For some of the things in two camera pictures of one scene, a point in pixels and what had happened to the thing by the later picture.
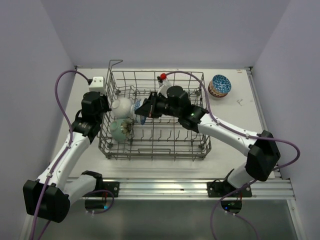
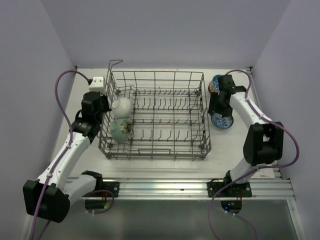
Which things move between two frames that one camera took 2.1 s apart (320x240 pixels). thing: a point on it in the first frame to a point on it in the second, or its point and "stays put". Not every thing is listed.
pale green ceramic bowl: x=116 y=131 stays put
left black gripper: x=104 y=98 stays put
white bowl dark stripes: x=212 y=91 stays put
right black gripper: x=149 y=107 to x=226 y=111
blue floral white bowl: x=140 y=119 to x=222 y=122
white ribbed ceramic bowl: x=122 y=108 stays put
